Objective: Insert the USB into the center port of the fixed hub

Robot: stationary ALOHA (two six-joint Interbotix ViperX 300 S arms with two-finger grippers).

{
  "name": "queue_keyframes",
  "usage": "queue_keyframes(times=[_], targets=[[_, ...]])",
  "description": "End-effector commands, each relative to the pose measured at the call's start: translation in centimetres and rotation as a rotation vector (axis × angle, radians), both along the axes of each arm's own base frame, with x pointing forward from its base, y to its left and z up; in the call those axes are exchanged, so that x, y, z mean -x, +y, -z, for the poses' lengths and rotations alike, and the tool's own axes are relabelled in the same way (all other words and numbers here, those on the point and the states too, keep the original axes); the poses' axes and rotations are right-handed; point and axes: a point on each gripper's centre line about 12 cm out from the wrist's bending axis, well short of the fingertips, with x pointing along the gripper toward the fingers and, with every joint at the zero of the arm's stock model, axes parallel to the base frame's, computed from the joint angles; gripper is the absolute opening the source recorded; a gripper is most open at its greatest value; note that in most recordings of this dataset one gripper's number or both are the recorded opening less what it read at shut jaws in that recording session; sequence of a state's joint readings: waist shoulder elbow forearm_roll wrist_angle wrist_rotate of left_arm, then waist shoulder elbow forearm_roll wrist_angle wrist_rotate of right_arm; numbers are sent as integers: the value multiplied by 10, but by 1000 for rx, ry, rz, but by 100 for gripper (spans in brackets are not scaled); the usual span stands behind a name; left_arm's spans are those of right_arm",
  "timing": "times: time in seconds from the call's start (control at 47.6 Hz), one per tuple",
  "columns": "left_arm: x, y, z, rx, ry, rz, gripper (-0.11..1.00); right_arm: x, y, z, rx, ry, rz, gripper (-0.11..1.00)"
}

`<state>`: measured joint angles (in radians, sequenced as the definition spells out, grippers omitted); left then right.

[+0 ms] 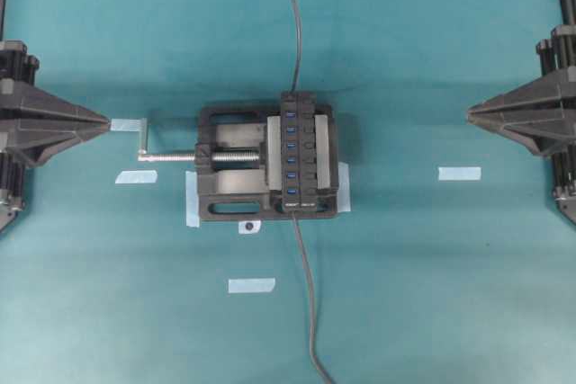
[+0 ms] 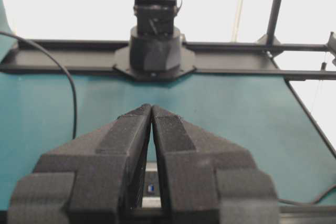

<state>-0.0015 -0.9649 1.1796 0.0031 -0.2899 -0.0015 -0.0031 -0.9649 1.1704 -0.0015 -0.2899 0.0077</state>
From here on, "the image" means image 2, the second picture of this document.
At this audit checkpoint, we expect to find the black cable on mat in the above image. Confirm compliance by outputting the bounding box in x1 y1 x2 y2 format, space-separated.
0 31 78 139

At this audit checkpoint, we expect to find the black hub power cable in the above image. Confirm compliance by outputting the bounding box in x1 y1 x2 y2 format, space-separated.
278 183 336 206

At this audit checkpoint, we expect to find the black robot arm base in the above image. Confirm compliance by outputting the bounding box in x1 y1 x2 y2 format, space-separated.
113 0 196 82

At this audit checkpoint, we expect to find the black multiport USB hub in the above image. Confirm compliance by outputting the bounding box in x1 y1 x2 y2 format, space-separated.
142 162 161 208

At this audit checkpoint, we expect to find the black aluminium frame rail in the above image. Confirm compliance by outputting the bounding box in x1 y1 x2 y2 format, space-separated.
0 0 336 156

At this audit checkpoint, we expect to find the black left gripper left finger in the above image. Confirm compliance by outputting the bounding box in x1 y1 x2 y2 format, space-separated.
7 104 151 223

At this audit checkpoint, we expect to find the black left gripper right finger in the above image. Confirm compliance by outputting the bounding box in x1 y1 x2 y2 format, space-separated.
151 105 279 223

